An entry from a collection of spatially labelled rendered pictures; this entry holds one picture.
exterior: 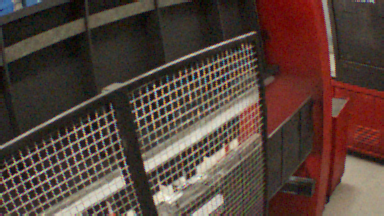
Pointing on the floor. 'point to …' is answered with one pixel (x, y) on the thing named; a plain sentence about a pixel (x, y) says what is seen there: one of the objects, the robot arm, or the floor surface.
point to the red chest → (337, 143)
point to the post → (130, 150)
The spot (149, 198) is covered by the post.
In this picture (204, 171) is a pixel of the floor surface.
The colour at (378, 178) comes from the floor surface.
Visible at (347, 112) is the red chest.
